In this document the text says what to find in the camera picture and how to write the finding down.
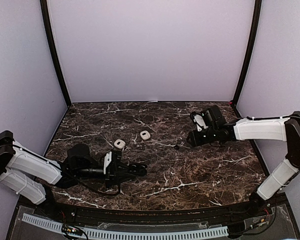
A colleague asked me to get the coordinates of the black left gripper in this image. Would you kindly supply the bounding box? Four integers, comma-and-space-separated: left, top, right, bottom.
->
74, 161, 136, 189

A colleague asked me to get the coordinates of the black earbud charging case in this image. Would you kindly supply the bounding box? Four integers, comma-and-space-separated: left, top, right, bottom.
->
128, 163, 148, 177

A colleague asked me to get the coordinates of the white earbud charging case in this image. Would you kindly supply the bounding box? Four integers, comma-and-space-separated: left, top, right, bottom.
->
114, 139, 126, 150

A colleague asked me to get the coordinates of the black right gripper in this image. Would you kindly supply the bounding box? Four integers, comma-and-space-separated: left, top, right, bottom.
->
186, 126, 218, 148

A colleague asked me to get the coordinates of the black frame post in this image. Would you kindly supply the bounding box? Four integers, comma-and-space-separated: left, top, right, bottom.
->
231, 0, 263, 108
39, 0, 72, 108

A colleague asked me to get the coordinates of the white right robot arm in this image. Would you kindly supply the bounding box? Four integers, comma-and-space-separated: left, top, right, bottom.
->
186, 105, 300, 217

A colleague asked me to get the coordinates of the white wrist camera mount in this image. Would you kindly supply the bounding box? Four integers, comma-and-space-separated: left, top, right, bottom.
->
193, 113, 208, 132
103, 151, 112, 175

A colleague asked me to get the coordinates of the black front table rail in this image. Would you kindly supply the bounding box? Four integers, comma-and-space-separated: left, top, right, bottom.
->
14, 191, 288, 227

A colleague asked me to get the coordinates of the left black frame post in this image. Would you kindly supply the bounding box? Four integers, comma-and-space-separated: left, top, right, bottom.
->
39, 0, 72, 108

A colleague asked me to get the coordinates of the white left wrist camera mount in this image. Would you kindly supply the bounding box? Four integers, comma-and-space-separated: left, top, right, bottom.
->
103, 151, 112, 175

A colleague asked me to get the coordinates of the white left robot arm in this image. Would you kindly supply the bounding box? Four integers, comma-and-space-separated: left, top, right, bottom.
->
0, 130, 147, 218

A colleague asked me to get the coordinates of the right black frame post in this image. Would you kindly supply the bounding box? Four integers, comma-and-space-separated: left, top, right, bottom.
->
231, 0, 263, 108

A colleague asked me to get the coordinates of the white slotted cable duct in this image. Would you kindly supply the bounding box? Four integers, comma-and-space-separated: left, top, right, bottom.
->
21, 213, 229, 240

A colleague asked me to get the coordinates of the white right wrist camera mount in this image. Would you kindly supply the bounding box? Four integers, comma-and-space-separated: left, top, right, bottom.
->
193, 113, 208, 132

